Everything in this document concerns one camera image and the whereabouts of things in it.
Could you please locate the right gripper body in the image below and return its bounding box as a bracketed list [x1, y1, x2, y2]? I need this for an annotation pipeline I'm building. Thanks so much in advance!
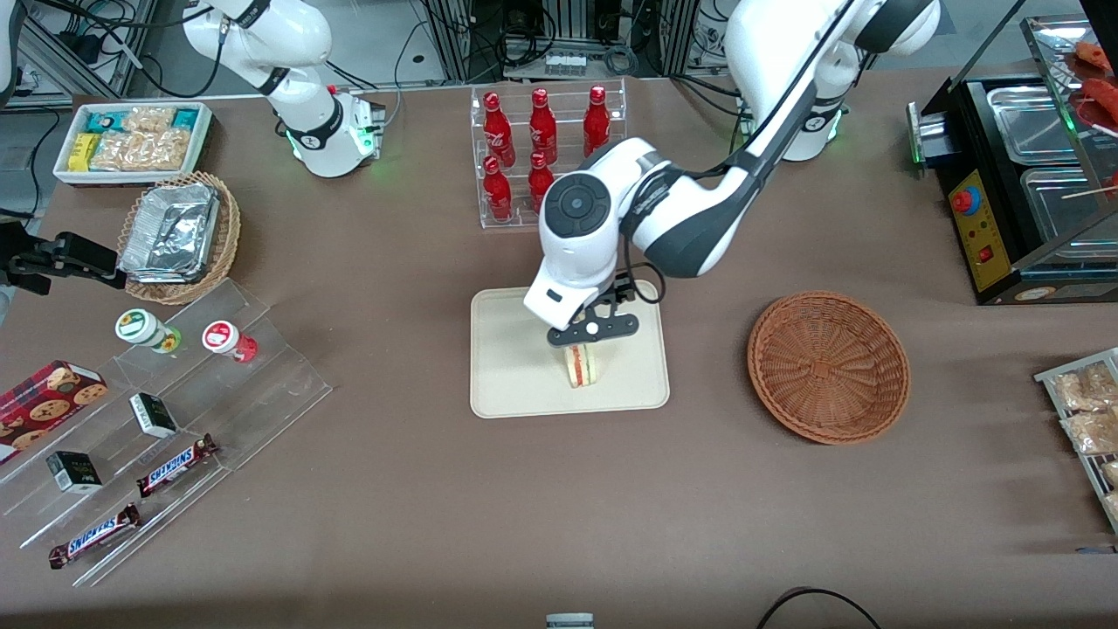
[0, 220, 40, 259]

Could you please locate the triangular sandwich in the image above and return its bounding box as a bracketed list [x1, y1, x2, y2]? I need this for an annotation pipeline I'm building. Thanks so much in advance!
[563, 343, 605, 389]

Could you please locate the beige plastic serving tray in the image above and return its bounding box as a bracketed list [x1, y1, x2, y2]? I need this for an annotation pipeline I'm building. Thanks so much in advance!
[470, 280, 671, 419]

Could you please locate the tan oval wicker basket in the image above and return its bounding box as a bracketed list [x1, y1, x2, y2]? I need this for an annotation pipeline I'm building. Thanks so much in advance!
[117, 170, 242, 306]

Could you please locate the brown round wicker basket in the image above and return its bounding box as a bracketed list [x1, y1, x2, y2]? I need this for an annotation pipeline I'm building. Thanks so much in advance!
[748, 291, 911, 446]

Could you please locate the tray of packaged snacks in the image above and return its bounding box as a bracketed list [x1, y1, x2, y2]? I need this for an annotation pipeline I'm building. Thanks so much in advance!
[1034, 347, 1118, 536]

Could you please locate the green lid snack cup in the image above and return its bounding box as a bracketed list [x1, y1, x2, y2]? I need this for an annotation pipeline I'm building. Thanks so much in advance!
[114, 308, 183, 356]

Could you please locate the stack of foil trays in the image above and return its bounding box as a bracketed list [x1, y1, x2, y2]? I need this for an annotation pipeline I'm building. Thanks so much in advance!
[119, 183, 221, 284]

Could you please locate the clear acrylic bottle rack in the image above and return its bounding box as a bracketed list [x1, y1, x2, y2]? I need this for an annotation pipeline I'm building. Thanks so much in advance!
[471, 78, 628, 231]

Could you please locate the red cola bottle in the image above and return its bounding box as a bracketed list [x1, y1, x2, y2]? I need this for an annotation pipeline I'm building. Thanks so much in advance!
[527, 152, 556, 215]
[483, 92, 517, 169]
[482, 156, 514, 223]
[528, 87, 559, 165]
[583, 85, 612, 160]

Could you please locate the clear bag of crackers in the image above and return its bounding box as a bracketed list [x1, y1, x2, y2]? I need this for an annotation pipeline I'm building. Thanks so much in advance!
[122, 106, 177, 134]
[90, 129, 191, 173]

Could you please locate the red chocolate cookie box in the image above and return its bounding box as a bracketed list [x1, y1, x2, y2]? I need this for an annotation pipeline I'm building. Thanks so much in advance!
[0, 359, 109, 466]

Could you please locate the red lid snack cup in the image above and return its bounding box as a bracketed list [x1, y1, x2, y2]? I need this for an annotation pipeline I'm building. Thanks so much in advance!
[202, 320, 259, 364]

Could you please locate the white rectangular snack bin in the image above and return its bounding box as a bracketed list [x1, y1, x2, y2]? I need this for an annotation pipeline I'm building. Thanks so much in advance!
[52, 100, 216, 190]

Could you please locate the small black carton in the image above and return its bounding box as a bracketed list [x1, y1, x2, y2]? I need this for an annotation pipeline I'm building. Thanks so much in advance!
[128, 392, 179, 439]
[45, 450, 104, 495]

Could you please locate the clear acrylic stepped stand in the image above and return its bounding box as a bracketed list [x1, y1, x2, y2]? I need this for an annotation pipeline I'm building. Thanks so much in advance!
[0, 278, 334, 589]

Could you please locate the snickers chocolate bar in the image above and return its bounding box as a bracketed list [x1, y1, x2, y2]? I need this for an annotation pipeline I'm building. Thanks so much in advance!
[136, 433, 218, 498]
[48, 502, 141, 570]

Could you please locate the black food warmer machine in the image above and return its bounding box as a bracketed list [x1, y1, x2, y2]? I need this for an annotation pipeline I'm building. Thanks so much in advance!
[907, 13, 1118, 307]

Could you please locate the steel warmer pan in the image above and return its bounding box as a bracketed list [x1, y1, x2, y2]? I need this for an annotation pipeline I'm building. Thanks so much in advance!
[1019, 167, 1118, 265]
[985, 85, 1086, 167]

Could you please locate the red sausage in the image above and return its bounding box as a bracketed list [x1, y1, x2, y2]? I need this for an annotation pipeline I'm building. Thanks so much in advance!
[1081, 78, 1118, 125]
[1072, 41, 1116, 73]

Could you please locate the aluminium frame rack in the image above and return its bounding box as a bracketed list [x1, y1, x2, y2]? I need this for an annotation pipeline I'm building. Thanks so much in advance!
[16, 0, 160, 99]

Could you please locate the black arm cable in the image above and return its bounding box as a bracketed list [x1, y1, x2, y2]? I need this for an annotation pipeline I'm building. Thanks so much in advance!
[616, 0, 861, 305]

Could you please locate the black table cable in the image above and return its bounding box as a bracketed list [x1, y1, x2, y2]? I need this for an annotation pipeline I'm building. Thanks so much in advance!
[755, 587, 883, 629]

